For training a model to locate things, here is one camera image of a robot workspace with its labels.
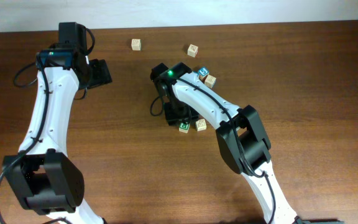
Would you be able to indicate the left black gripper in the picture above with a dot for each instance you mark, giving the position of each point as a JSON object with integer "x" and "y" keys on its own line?
{"x": 102, "y": 74}

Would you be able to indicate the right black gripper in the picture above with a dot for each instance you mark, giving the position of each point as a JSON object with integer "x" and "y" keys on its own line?
{"x": 173, "y": 119}

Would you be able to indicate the wooden block green letter R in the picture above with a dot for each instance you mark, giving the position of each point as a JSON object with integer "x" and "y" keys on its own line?
{"x": 184, "y": 127}

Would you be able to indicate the wooden block blue side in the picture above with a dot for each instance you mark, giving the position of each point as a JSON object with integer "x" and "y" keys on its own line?
{"x": 210, "y": 81}

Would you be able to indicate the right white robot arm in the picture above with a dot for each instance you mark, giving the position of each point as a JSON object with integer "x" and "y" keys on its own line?
{"x": 242, "y": 139}

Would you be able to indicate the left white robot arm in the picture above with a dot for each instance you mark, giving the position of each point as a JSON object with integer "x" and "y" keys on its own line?
{"x": 41, "y": 175}

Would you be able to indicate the plain wooden block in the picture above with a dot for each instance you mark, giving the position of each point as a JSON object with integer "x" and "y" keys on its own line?
{"x": 201, "y": 125}

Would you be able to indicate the wooden block blue number 5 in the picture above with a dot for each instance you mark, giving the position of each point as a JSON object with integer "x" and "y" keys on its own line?
{"x": 203, "y": 73}

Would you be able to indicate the far wooden block green side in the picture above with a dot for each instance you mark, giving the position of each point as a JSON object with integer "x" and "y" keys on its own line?
{"x": 136, "y": 44}

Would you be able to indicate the wooden block red side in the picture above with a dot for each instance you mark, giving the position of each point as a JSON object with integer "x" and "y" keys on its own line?
{"x": 192, "y": 50}

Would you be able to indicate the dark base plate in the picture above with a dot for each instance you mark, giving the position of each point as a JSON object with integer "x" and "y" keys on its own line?
{"x": 317, "y": 222}

